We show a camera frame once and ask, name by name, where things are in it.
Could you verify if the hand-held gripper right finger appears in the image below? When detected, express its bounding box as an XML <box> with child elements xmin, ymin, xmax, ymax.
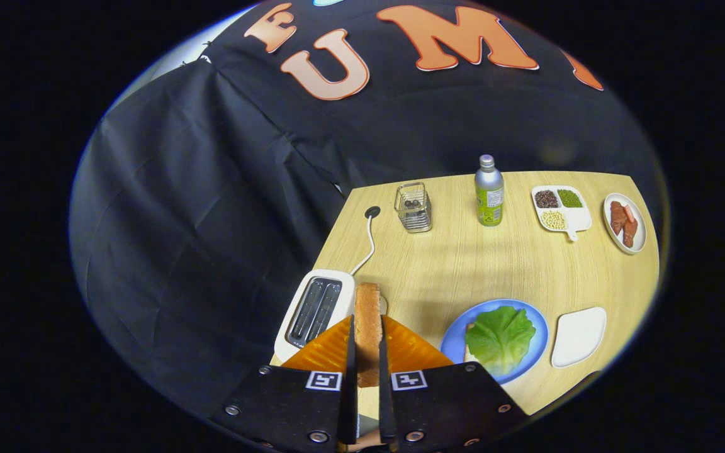
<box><xmin>378</xmin><ymin>315</ymin><xmax>531</xmax><ymax>452</ymax></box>

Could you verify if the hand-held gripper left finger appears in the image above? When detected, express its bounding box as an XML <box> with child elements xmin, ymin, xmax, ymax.
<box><xmin>210</xmin><ymin>315</ymin><xmax>359</xmax><ymax>451</ymax></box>

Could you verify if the toasted bread slice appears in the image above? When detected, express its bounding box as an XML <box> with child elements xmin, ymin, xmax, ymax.
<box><xmin>354</xmin><ymin>282</ymin><xmax>383</xmax><ymax>388</ymax></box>

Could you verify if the green lettuce leaf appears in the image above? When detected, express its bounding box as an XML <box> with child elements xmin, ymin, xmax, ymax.
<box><xmin>464</xmin><ymin>306</ymin><xmax>537</xmax><ymax>377</ymax></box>

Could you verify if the white toaster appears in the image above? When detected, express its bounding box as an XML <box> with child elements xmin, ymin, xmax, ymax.
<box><xmin>274</xmin><ymin>269</ymin><xmax>357</xmax><ymax>364</ymax></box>

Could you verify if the blue plate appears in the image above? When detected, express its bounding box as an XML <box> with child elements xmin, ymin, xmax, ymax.
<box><xmin>439</xmin><ymin>298</ymin><xmax>549</xmax><ymax>385</ymax></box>

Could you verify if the small white square plate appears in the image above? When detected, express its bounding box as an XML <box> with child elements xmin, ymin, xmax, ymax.
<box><xmin>551</xmin><ymin>306</ymin><xmax>607</xmax><ymax>369</ymax></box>

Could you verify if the black backdrop cloth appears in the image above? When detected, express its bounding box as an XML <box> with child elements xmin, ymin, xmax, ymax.
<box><xmin>68</xmin><ymin>0</ymin><xmax>668</xmax><ymax>435</ymax></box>

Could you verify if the silver and green bottle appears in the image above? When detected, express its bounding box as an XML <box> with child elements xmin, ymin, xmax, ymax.
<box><xmin>475</xmin><ymin>154</ymin><xmax>505</xmax><ymax>227</ymax></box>

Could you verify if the white divided dish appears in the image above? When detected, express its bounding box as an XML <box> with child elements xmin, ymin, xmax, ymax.
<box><xmin>531</xmin><ymin>185</ymin><xmax>593</xmax><ymax>242</ymax></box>

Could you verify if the white oval plate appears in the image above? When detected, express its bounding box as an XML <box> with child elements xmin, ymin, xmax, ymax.
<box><xmin>603</xmin><ymin>193</ymin><xmax>648</xmax><ymax>255</ymax></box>

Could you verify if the white toaster cable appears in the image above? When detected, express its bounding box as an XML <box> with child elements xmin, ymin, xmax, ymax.
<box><xmin>350</xmin><ymin>217</ymin><xmax>377</xmax><ymax>276</ymax></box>

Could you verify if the metal wire basket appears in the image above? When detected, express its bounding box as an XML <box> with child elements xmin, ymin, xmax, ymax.
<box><xmin>394</xmin><ymin>182</ymin><xmax>433</xmax><ymax>234</ymax></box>

